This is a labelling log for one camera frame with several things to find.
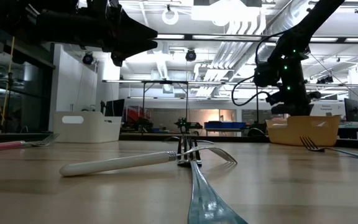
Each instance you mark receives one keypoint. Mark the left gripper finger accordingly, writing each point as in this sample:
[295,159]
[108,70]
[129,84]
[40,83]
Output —
[135,29]
[135,46]

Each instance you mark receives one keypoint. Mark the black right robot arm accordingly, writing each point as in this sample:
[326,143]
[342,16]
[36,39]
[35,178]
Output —
[306,28]

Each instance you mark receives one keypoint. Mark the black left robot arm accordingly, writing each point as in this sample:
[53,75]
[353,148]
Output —
[26,21]

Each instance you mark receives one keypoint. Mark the background black robot arm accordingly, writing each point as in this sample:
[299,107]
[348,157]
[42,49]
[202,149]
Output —
[185,124]

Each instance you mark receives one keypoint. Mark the black ceiling spotlight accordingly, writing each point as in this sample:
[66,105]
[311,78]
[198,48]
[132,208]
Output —
[88,58]
[190,55]

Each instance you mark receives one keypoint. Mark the orange plastic bin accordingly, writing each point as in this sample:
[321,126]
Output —
[303,132]

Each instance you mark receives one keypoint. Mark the black computer monitor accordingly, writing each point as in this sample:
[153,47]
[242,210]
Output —
[351,109]
[114,107]

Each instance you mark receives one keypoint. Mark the red tool cabinet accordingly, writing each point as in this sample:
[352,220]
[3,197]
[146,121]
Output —
[135,115]

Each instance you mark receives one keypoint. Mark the blue storage bins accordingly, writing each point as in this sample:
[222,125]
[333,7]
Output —
[225,125]

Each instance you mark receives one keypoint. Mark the dark background desk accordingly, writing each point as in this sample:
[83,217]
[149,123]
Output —
[357,129]

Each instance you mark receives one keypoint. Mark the white plastic bin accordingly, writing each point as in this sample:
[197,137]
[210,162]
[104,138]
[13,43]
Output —
[89,130]

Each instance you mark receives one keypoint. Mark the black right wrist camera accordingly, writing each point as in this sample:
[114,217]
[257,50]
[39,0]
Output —
[264,76]

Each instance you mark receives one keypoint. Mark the silver ventilation duct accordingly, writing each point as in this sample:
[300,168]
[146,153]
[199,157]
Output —
[275,23]

